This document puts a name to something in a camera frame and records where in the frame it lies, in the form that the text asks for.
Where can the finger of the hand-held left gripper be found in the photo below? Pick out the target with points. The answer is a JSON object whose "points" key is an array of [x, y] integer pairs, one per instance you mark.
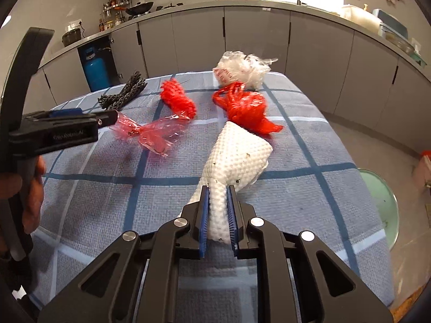
{"points": [[64, 112], [106, 117]]}

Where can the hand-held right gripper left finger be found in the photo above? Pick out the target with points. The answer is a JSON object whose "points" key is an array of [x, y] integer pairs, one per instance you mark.
{"points": [[203, 222]]}

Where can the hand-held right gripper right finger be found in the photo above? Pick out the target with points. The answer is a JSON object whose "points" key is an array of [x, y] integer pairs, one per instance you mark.
{"points": [[231, 222]]}

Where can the black foam net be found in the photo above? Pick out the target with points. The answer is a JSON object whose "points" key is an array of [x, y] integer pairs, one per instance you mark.
{"points": [[124, 92]]}

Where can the pink plastic wrapper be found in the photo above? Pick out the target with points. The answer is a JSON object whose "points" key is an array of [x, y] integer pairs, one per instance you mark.
{"points": [[151, 134]]}

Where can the white foam net sleeve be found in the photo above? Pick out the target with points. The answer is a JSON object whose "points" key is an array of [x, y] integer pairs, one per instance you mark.
{"points": [[235, 158]]}

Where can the large red mesh bag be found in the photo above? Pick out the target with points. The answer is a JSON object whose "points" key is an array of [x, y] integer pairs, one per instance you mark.
{"points": [[245, 107]]}

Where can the clear plastic bag red print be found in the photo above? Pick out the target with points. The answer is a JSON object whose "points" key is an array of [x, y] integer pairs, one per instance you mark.
{"points": [[239, 67]]}

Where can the green metal basin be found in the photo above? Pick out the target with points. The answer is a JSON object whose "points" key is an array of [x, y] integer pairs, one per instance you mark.
{"points": [[385, 208]]}

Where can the person's left hand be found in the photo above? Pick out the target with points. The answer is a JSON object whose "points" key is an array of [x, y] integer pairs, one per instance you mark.
{"points": [[33, 198]]}

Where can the blue gas cylinder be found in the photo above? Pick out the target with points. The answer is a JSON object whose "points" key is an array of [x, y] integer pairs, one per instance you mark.
{"points": [[96, 70]]}

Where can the blue checked tablecloth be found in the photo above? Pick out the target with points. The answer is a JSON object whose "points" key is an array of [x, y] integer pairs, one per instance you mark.
{"points": [[296, 188]]}

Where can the dark rice cooker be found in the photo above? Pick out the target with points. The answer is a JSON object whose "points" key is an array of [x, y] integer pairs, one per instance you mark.
{"points": [[71, 37]]}

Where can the spice rack with bottles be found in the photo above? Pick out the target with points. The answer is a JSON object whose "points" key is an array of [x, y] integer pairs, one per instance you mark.
{"points": [[114, 11]]}

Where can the black wok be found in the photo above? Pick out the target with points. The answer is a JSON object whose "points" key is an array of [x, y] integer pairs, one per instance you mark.
{"points": [[139, 7]]}

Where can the gas stove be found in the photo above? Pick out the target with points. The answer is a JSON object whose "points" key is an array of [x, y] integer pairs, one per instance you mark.
{"points": [[168, 5]]}

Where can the grey base cabinets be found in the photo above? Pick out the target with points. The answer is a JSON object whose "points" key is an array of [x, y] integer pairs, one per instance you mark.
{"points": [[320, 57]]}

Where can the pink bucket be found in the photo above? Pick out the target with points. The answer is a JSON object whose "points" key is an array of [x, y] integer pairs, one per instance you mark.
{"points": [[425, 171]]}

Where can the white plastic container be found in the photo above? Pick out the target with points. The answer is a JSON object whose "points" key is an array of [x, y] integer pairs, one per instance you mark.
{"points": [[358, 16]]}

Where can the steel basin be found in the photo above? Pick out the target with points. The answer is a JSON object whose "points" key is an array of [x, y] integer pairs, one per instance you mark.
{"points": [[402, 43]]}

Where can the green plastic basket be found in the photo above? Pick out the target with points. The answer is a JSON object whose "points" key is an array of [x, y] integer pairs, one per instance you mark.
{"points": [[419, 59]]}

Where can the blue dish drainer box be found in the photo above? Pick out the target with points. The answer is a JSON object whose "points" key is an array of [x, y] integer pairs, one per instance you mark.
{"points": [[392, 23]]}

